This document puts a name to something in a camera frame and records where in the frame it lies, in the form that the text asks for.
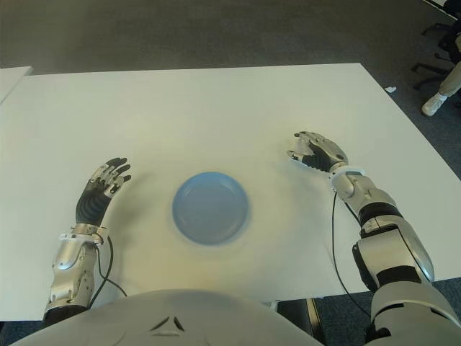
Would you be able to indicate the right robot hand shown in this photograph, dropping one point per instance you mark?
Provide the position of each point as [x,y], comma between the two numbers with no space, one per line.
[327,153]

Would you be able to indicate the grey robot torso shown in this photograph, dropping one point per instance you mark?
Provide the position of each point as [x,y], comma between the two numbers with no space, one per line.
[216,317]

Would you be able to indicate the neighbouring white table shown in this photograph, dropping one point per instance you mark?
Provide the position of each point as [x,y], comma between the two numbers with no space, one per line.
[11,81]

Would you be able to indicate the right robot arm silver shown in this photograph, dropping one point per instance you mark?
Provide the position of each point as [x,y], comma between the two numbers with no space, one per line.
[392,252]

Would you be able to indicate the black office chair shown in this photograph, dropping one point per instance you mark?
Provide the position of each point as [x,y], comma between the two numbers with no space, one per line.
[437,59]

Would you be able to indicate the blue round plate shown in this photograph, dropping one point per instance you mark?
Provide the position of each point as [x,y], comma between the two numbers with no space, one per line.
[210,209]

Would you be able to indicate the white shoe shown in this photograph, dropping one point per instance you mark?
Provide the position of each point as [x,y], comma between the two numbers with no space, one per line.
[433,105]

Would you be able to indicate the dark table frame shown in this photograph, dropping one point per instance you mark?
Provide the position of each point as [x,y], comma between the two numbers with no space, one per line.
[309,317]

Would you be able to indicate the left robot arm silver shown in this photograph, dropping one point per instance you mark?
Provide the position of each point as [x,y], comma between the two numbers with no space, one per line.
[68,256]

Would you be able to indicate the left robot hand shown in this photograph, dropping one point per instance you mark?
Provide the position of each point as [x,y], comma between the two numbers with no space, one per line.
[90,209]

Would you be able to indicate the white paper scrap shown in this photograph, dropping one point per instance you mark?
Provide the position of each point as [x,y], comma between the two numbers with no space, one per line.
[390,89]

